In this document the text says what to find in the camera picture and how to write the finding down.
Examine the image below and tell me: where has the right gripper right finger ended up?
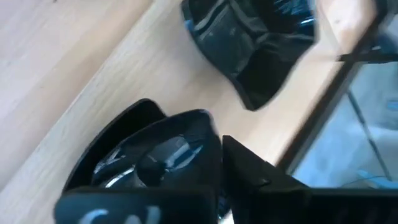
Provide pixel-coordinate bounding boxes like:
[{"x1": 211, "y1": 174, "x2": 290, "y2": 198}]
[{"x1": 222, "y1": 135, "x2": 312, "y2": 192}]

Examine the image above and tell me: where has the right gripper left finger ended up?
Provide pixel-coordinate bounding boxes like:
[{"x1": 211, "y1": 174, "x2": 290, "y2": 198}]
[{"x1": 183, "y1": 136, "x2": 223, "y2": 187}]

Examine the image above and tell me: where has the black leaf-shaped mini plate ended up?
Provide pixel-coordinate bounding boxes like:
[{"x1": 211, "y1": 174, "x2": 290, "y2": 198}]
[
  {"x1": 62, "y1": 98, "x2": 169, "y2": 191},
  {"x1": 91, "y1": 108, "x2": 223, "y2": 190}
]

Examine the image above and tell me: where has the black wavy square mini plate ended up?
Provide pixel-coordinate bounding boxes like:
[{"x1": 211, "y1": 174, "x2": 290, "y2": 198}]
[{"x1": 182, "y1": 0, "x2": 318, "y2": 112}]

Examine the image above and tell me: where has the black aluminium table frame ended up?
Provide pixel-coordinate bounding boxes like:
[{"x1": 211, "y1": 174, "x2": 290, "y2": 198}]
[{"x1": 276, "y1": 0, "x2": 398, "y2": 175}]

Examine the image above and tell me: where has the wooden shelf with black frame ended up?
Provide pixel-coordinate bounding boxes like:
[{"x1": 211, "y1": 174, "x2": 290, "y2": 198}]
[{"x1": 0, "y1": 0, "x2": 343, "y2": 194}]

